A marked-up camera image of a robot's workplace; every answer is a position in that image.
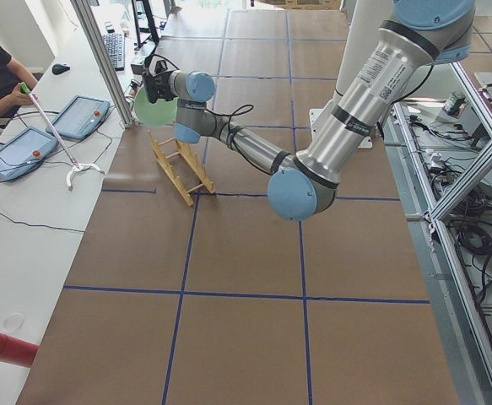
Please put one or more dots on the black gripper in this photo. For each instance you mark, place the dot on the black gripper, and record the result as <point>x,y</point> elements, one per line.
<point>161,89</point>

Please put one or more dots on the light green ceramic plate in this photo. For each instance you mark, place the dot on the light green ceramic plate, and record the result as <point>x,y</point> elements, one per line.
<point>155,114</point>

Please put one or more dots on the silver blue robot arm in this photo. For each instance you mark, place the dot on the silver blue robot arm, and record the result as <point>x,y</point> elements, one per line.
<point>415,34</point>

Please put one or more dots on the wooden dish rack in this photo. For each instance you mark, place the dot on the wooden dish rack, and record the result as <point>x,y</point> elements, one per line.
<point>182,166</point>

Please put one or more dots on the black keyboard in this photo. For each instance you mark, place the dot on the black keyboard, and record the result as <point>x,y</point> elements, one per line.
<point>115,47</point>

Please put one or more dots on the blue teach pendant far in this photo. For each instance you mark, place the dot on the blue teach pendant far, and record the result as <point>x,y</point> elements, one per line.
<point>80,117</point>

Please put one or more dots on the blue teach pendant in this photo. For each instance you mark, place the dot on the blue teach pendant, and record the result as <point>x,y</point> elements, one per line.
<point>25,152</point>
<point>80,117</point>

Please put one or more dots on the black computer mouse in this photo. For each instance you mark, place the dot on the black computer mouse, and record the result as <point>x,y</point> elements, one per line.
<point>60,68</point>

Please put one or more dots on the pink stick with white stand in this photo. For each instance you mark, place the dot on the pink stick with white stand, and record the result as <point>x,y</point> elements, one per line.
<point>76,166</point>

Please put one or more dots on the blue teach pendant near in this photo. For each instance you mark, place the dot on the blue teach pendant near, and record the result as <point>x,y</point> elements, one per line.
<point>25,152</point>

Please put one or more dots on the green white small box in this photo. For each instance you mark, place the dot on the green white small box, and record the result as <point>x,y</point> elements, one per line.
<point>454,103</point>

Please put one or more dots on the red cylinder tube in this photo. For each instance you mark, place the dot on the red cylinder tube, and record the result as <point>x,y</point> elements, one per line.
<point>15,351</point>

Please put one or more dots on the aluminium frame post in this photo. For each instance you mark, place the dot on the aluminium frame post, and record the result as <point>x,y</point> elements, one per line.
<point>91,29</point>

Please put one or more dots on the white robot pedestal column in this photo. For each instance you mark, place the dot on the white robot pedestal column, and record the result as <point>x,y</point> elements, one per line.
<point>361,41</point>

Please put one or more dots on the aluminium frame rail right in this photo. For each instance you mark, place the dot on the aluminium frame rail right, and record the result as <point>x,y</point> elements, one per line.
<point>448,161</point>

